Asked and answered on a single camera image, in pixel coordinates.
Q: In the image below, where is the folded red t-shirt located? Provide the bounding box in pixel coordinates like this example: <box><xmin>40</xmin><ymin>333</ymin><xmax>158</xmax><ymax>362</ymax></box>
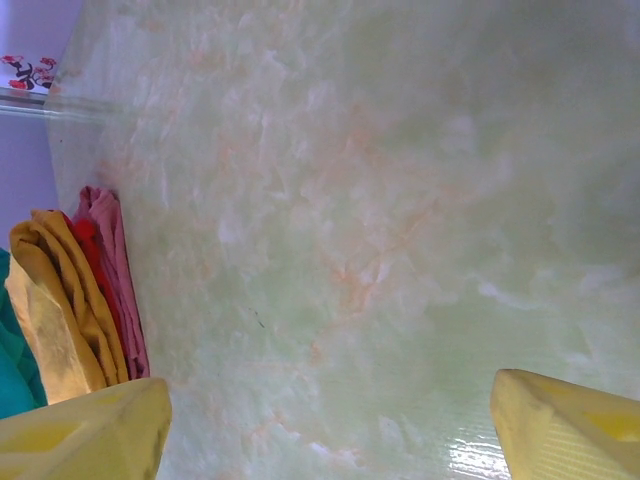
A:
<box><xmin>72</xmin><ymin>217</ymin><xmax>134</xmax><ymax>386</ymax></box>

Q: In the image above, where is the folded yellow t-shirt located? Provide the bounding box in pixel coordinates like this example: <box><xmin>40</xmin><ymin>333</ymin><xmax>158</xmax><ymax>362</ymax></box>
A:
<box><xmin>4</xmin><ymin>208</ymin><xmax>131</xmax><ymax>406</ymax></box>

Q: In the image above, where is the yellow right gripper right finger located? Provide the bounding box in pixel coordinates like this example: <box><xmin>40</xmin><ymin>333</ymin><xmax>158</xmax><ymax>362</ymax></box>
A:
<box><xmin>489</xmin><ymin>368</ymin><xmax>640</xmax><ymax>480</ymax></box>

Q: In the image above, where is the folded pink t-shirt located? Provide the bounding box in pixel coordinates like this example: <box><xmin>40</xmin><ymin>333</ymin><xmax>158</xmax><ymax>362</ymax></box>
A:
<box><xmin>72</xmin><ymin>185</ymin><xmax>151</xmax><ymax>384</ymax></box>

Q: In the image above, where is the teal printed t-shirt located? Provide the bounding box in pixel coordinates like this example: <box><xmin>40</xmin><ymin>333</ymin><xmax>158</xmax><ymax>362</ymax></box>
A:
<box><xmin>0</xmin><ymin>247</ymin><xmax>49</xmax><ymax>421</ymax></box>

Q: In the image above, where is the aluminium corner post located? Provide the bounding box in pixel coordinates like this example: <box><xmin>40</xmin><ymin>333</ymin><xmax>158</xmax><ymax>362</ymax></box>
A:
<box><xmin>0</xmin><ymin>84</ymin><xmax>124</xmax><ymax>124</ymax></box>

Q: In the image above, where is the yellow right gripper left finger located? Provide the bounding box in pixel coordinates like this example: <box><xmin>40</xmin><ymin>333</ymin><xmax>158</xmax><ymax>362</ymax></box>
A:
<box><xmin>0</xmin><ymin>377</ymin><xmax>174</xmax><ymax>480</ymax></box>

